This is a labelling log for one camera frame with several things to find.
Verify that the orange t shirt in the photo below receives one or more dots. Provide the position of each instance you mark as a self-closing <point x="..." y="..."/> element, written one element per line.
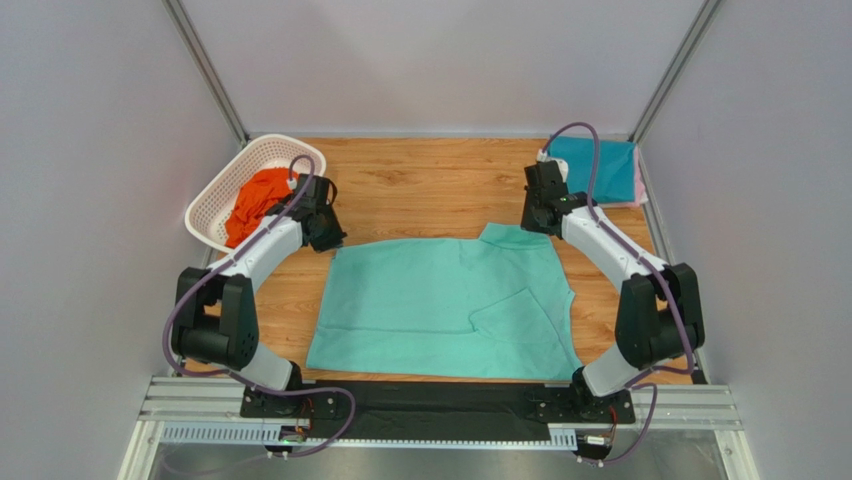
<point x="260" y="193"/>

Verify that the white plastic laundry basket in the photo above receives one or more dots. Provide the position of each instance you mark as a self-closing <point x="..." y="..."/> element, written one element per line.
<point x="233" y="204"/>

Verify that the folded teal t shirt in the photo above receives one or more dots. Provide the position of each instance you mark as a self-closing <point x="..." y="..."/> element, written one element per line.
<point x="578" y="153"/>

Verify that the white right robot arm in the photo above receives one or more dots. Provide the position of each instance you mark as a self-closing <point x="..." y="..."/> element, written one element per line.
<point x="659" y="316"/>

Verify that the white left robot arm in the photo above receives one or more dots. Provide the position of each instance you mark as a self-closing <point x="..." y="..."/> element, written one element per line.
<point x="215" y="320"/>

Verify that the left aluminium corner post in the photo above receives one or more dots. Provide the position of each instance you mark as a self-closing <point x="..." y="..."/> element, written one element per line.
<point x="185" y="27"/>

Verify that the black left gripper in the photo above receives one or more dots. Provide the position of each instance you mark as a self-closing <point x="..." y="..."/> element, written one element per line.
<point x="335" y="239"/>

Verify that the black base cloth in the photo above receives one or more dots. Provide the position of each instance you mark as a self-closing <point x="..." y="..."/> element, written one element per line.
<point x="453" y="411"/>

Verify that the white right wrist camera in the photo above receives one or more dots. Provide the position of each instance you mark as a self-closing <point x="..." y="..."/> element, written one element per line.
<point x="561" y="164"/>

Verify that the mint green t shirt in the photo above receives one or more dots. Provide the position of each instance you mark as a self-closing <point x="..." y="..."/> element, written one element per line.
<point x="494" y="307"/>

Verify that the aluminium corner post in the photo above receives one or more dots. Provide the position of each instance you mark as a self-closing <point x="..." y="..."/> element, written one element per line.
<point x="698" y="28"/>
<point x="185" y="27"/>

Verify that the right aluminium corner post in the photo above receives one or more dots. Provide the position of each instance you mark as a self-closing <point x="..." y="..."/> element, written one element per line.
<point x="698" y="28"/>

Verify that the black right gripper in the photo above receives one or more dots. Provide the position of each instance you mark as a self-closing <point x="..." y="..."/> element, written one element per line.
<point x="534" y="221"/>

